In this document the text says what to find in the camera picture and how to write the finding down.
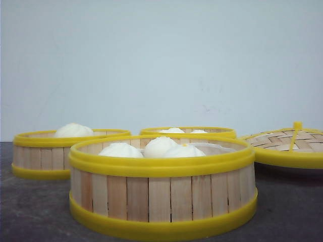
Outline bamboo steamer basket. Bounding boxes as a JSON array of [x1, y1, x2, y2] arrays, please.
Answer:
[[69, 134, 258, 241], [140, 126, 237, 139], [12, 129, 131, 180]]

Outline woven bamboo steamer lid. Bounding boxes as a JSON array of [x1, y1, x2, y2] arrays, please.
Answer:
[[240, 122, 322, 169]]

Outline white bun rear left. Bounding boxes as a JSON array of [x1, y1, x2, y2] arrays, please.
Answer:
[[158, 127, 185, 134]]

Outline white bun front middle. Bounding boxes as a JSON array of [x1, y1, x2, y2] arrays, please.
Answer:
[[143, 137, 178, 158]]

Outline white bun rear right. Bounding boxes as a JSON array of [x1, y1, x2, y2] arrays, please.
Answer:
[[191, 129, 207, 134]]

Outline white bun front right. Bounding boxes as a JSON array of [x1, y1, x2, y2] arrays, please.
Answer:
[[163, 145, 206, 158]]

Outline white bun front left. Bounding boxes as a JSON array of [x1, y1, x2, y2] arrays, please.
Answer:
[[98, 142, 143, 158]]

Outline white bun in left basket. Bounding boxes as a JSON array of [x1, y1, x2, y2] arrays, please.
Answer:
[[53, 123, 94, 138]]

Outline white plate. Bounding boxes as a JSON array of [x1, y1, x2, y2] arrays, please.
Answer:
[[255, 162, 322, 179]]

